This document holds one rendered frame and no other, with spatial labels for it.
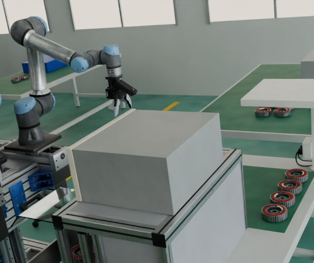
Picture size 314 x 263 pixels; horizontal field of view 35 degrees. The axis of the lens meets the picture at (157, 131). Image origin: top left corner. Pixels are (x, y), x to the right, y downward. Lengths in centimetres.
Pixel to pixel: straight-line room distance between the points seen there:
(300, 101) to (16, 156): 152
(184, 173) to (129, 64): 579
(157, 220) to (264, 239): 67
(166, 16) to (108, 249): 545
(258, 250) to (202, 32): 492
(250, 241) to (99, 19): 574
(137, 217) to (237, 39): 510
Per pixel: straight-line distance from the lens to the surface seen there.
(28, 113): 272
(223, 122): 352
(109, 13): 739
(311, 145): 268
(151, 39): 711
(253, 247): 211
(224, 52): 667
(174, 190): 161
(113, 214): 169
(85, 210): 175
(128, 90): 252
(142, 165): 159
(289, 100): 236
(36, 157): 276
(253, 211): 235
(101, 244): 170
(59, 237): 183
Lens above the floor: 190
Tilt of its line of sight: 19 degrees down
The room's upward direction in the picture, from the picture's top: 8 degrees counter-clockwise
